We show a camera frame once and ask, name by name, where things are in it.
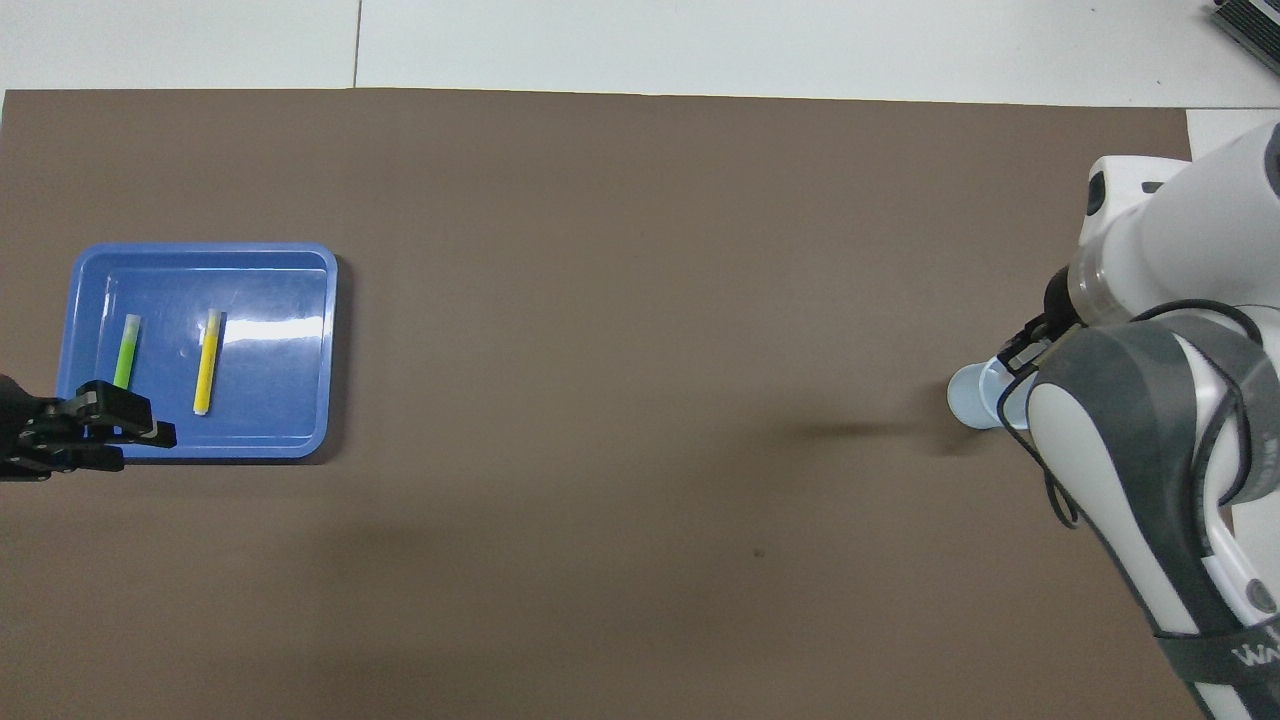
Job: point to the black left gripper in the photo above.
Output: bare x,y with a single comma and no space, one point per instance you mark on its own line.
18,440

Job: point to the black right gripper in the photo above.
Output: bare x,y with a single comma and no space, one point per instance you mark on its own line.
1062,305

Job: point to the green pen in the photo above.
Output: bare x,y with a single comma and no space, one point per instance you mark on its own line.
126,350

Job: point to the yellow pen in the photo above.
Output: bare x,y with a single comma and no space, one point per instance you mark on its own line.
206,365

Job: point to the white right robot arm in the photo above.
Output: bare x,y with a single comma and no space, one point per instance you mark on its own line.
1130,480

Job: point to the translucent plastic cup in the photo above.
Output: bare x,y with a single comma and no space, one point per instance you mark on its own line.
968,400

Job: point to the blue plastic tray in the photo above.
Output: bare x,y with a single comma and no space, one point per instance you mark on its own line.
280,400

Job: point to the brown table mat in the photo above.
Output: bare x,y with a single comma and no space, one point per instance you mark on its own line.
640,300

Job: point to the dark ribbed device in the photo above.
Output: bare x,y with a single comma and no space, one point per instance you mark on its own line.
1250,25

